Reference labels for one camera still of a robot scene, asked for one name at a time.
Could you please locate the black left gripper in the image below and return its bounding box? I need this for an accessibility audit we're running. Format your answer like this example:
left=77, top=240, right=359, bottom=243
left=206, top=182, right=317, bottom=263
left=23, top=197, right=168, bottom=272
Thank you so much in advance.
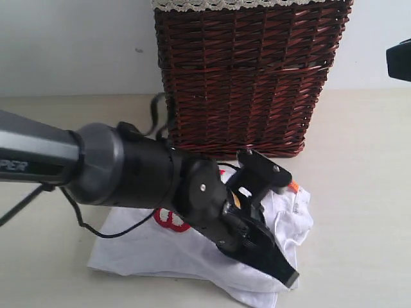
left=220, top=149, right=299, bottom=288

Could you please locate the orange shirt neck label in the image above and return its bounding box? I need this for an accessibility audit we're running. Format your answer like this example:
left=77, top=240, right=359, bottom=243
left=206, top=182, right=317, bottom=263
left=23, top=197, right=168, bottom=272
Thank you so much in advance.
left=288, top=181, right=299, bottom=194

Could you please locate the white t-shirt red lettering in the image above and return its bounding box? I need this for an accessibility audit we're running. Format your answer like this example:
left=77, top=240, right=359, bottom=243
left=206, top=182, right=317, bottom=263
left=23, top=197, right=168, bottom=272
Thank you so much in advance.
left=87, top=186, right=313, bottom=307

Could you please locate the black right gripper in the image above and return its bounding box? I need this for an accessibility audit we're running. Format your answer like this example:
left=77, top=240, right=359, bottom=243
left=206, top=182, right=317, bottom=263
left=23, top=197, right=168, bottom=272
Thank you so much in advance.
left=386, top=38, right=411, bottom=82

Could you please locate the dark brown wicker basket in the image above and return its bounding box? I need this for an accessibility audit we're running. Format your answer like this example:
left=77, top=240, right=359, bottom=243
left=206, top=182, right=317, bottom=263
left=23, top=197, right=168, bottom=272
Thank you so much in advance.
left=153, top=1, right=353, bottom=159

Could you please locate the white lace fabric trim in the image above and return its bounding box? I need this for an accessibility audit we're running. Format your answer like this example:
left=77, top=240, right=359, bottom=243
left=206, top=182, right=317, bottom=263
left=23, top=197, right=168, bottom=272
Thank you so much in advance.
left=151, top=0, right=311, bottom=12

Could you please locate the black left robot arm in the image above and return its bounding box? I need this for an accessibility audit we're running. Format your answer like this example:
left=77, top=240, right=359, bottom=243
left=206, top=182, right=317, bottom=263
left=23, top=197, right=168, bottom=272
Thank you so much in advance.
left=1, top=111, right=299, bottom=287

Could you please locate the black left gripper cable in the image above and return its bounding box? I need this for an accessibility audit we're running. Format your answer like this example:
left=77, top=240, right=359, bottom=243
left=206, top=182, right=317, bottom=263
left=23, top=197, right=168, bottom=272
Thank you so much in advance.
left=0, top=92, right=241, bottom=240

